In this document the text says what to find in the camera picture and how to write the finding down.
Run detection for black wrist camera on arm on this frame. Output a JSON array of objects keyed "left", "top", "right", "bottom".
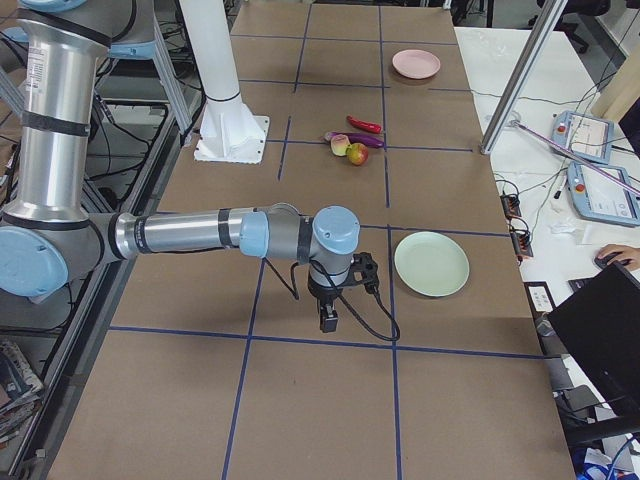
[{"left": 350, "top": 252, "right": 379, "bottom": 295}]

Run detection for stack of magazines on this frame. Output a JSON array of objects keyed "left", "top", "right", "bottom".
[{"left": 1, "top": 338, "right": 44, "bottom": 448}]

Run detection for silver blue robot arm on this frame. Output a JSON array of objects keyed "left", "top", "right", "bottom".
[{"left": 1, "top": 1, "right": 360, "bottom": 332}]

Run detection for person's hand on mouse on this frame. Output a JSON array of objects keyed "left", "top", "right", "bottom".
[{"left": 594, "top": 244, "right": 640, "bottom": 271}]

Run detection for purple eggplant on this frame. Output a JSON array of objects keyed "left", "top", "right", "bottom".
[{"left": 324, "top": 131, "right": 385, "bottom": 149}]

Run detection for black computer mouse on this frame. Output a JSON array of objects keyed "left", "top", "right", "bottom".
[{"left": 594, "top": 252, "right": 631, "bottom": 269}]

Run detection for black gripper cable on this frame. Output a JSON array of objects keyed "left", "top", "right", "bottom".
[{"left": 261, "top": 257, "right": 402, "bottom": 343}]

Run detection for green plate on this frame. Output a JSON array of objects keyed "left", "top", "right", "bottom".
[{"left": 394, "top": 231, "right": 470, "bottom": 297}]

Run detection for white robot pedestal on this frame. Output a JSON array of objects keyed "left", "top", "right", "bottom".
[{"left": 180, "top": 0, "right": 270, "bottom": 164}]

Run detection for teach pendant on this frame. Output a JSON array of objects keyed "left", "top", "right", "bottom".
[
  {"left": 567, "top": 162, "right": 639, "bottom": 227},
  {"left": 551, "top": 110, "right": 615, "bottom": 165}
]

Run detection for upper teach pendant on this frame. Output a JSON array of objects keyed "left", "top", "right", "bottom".
[{"left": 551, "top": 110, "right": 615, "bottom": 165}]

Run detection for red yellow pomegranate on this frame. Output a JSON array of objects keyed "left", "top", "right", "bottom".
[{"left": 346, "top": 143, "right": 369, "bottom": 166}]

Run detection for lower teach pendant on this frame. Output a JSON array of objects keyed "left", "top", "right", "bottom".
[{"left": 567, "top": 162, "right": 639, "bottom": 227}]

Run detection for red chili pepper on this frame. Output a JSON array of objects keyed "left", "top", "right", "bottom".
[{"left": 346, "top": 115, "right": 382, "bottom": 135}]

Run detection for pink plate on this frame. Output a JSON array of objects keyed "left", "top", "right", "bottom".
[{"left": 392, "top": 49, "right": 441, "bottom": 80}]

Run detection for reach grabber stick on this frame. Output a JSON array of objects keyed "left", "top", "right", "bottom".
[{"left": 508, "top": 117, "right": 640, "bottom": 195}]

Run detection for orange black circuit board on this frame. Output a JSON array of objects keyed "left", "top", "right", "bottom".
[{"left": 500, "top": 193, "right": 522, "bottom": 219}]

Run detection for aluminium frame post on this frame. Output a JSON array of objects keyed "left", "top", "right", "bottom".
[{"left": 480, "top": 0, "right": 568, "bottom": 155}]

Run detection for pink peach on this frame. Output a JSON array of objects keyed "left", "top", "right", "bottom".
[{"left": 330, "top": 134, "right": 351, "bottom": 157}]

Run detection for black laptop monitor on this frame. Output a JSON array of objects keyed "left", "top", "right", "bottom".
[{"left": 547, "top": 262, "right": 639, "bottom": 415}]

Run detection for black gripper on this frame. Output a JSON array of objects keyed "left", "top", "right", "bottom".
[{"left": 307, "top": 274, "right": 341, "bottom": 333}]

